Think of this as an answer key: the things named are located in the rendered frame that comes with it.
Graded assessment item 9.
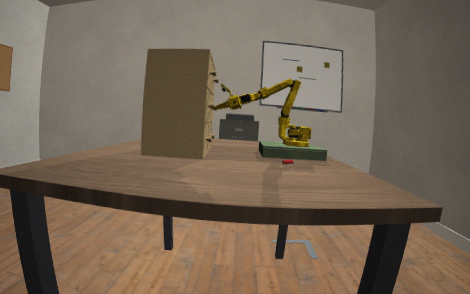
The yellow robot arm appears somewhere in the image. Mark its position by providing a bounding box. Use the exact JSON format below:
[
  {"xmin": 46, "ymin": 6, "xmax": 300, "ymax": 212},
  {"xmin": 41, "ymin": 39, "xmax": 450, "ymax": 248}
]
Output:
[{"xmin": 238, "ymin": 79, "xmax": 310, "ymax": 147}]

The brown wooden chest of drawers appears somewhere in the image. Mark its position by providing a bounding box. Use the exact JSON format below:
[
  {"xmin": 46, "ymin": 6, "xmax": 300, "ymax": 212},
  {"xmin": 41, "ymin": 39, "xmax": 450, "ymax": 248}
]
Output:
[{"xmin": 141, "ymin": 49, "xmax": 215, "ymax": 159}]

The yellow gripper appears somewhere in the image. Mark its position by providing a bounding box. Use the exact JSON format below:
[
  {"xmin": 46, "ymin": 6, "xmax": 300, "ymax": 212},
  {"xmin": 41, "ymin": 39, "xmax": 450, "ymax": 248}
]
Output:
[{"xmin": 214, "ymin": 83, "xmax": 242, "ymax": 110}]

